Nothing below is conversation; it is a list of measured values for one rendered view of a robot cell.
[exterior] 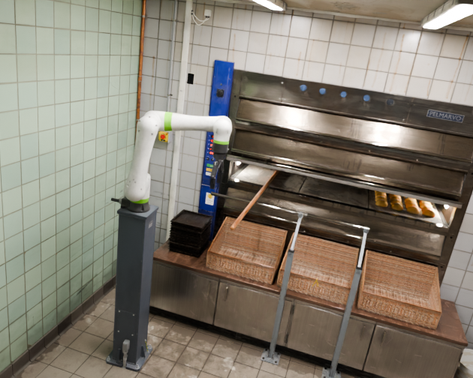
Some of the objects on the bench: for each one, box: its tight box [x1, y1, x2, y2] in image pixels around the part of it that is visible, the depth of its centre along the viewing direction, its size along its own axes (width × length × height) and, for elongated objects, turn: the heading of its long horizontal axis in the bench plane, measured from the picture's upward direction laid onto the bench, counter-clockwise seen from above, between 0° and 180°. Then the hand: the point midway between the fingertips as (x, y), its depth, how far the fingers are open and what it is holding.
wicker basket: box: [206, 217, 288, 285], centre depth 353 cm, size 49×56×28 cm
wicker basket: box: [276, 233, 359, 306], centre depth 340 cm, size 49×56×28 cm
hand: (215, 184), depth 262 cm, fingers open, 13 cm apart
